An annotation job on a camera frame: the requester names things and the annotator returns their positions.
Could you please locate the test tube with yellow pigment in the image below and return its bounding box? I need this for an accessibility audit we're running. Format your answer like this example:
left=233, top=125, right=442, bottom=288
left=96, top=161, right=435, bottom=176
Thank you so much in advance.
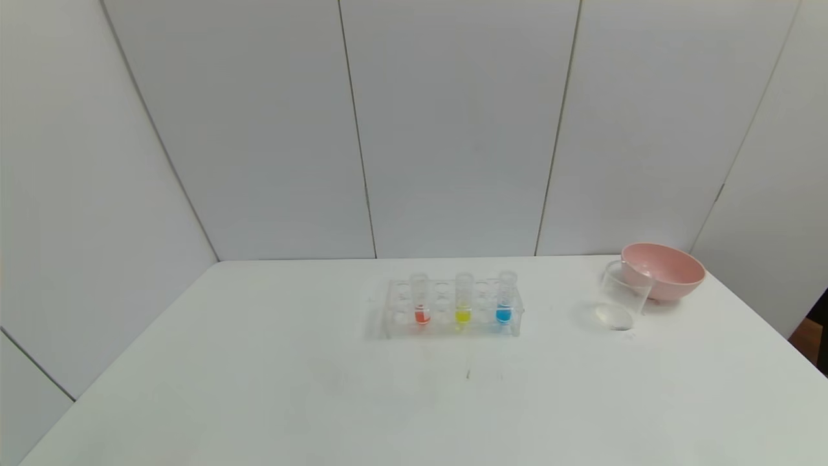
left=455, top=272, right=474, bottom=327

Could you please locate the pink plastic bowl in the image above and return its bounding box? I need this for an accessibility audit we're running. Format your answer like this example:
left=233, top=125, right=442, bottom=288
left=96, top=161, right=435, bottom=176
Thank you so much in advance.
left=621, top=243, right=706, bottom=302

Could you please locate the clear plastic beaker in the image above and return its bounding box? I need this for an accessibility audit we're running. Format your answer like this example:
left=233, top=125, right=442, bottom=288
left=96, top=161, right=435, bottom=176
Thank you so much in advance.
left=595, top=260, right=654, bottom=331

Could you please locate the test tube with blue pigment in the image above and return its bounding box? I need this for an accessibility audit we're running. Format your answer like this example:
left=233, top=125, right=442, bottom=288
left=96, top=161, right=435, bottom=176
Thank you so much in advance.
left=497, top=271, right=518, bottom=326

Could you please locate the clear acrylic test tube rack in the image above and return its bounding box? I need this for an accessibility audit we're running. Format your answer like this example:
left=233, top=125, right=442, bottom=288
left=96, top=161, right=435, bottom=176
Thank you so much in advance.
left=382, top=277, right=525, bottom=339

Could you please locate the test tube with red pigment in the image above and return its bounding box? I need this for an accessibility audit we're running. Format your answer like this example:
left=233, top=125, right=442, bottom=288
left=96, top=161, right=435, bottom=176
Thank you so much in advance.
left=411, top=272, right=430, bottom=326

